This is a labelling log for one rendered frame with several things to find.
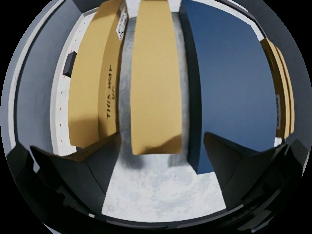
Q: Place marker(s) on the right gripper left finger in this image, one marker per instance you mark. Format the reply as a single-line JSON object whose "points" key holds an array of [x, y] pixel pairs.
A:
{"points": [[86, 173]]}

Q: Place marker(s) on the brown cardboard carton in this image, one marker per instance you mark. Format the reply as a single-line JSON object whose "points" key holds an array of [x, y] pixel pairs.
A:
{"points": [[290, 93], [93, 102], [281, 91], [156, 114]]}

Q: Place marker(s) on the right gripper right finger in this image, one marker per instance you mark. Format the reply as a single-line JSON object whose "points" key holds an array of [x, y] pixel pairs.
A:
{"points": [[237, 168]]}

